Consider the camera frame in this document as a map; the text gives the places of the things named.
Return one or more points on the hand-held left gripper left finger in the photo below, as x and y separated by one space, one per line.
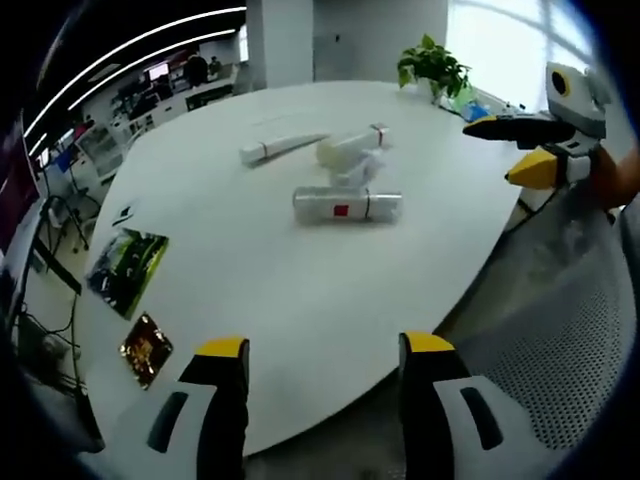
210 400

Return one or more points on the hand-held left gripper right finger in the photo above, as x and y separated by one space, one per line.
440 400

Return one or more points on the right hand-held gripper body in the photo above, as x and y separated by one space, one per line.
575 107

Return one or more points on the small clear packet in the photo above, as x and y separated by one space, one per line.
369 167

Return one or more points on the white skincare bottle red band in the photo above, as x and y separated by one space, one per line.
350 145

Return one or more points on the silver skincare bottle red label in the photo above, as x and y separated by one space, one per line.
345 205

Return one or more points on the long white skincare tube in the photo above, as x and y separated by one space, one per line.
280 145

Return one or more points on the white storage shelf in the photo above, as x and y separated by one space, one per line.
102 150

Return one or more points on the person's right hand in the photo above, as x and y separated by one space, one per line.
620 177

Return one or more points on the green and blue plastic bag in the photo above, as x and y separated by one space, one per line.
467 107

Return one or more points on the gold and red packet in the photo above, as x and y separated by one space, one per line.
146 350

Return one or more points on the potted green plant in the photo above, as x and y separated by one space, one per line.
432 65

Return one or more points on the grey mesh office chair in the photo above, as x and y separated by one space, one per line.
550 350

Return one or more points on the green printed packet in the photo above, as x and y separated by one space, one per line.
127 270

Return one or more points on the small black and white card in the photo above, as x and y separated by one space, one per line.
122 214

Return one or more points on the dark monitor screen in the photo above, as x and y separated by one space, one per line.
17 175

